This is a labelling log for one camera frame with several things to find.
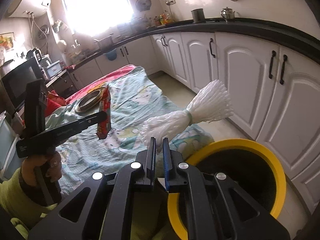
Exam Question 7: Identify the round metal plate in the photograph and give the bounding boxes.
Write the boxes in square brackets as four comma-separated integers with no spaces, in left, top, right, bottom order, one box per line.
[74,87,108,113]

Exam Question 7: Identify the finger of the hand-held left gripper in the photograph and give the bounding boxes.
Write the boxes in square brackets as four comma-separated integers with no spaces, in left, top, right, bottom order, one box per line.
[74,111,108,131]

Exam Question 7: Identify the person's left forearm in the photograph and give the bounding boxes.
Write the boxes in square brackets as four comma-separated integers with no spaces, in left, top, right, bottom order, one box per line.
[0,167,58,231]

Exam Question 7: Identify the wall exhaust fan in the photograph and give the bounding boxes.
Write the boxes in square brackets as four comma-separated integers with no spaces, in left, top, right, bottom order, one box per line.
[136,0,151,12]

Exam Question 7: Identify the black kitchen countertop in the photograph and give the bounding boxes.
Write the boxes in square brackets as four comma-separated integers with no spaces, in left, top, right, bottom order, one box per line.
[45,17,320,82]

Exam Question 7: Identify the steel stock pot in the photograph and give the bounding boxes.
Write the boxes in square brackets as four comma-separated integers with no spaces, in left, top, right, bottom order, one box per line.
[94,36,114,51]

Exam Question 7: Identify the black metal pot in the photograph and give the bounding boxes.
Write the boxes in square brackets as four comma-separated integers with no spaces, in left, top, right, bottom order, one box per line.
[191,8,206,23]

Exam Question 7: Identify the pink blanket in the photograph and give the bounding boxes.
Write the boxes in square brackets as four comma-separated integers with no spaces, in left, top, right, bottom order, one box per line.
[65,64,137,105]

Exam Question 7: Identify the person's yellow-green clothing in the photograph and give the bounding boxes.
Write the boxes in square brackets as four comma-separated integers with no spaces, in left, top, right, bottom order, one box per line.
[10,200,176,240]

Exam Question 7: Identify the group of condiment bottles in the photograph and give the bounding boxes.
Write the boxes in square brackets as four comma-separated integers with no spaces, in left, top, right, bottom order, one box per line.
[154,11,173,26]

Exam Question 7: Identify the person's left hand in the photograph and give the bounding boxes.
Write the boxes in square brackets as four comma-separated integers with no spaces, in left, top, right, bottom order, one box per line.
[21,152,63,188]

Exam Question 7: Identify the kitchen window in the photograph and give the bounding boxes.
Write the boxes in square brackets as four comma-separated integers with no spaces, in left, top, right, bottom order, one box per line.
[60,0,134,37]

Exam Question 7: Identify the white and blue box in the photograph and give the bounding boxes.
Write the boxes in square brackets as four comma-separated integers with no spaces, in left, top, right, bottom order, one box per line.
[44,60,62,79]

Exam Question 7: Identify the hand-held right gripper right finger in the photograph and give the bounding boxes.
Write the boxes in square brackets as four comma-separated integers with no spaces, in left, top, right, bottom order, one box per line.
[162,137,292,240]

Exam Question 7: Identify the black kettle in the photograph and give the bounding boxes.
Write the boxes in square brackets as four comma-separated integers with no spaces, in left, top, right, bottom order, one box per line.
[26,48,42,61]

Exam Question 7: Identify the yellow rimmed trash bin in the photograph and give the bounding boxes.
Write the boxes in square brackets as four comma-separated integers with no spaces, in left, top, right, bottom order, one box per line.
[167,139,287,240]

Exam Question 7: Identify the white lower cabinets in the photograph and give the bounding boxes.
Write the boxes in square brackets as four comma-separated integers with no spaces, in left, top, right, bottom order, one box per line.
[67,30,320,214]

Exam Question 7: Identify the black microwave oven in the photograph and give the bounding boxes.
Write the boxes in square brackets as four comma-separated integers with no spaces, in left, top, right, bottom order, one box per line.
[0,56,43,106]

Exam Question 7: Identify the white water heater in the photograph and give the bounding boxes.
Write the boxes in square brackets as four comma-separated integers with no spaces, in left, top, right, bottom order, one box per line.
[6,0,52,18]

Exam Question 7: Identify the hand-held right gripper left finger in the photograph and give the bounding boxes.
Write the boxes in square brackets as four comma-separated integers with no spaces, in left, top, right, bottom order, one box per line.
[27,137,157,240]

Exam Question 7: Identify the red floral blanket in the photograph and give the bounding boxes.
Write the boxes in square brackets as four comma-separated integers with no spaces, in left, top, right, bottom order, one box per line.
[45,91,67,119]

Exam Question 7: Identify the red snack packet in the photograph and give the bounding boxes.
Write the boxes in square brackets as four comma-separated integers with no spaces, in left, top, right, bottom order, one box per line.
[96,83,112,141]

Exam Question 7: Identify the white fluffy packet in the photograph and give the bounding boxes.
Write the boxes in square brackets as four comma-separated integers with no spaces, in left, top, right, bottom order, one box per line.
[140,79,234,154]

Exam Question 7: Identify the water heater hoses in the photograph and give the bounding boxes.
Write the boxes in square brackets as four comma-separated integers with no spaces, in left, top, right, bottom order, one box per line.
[29,12,51,48]

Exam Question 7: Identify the steel teapot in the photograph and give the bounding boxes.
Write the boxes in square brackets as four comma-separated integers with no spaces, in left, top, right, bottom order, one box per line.
[221,7,236,22]

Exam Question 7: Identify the wall poster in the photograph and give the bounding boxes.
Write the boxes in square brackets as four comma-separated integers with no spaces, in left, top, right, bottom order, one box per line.
[0,32,14,52]

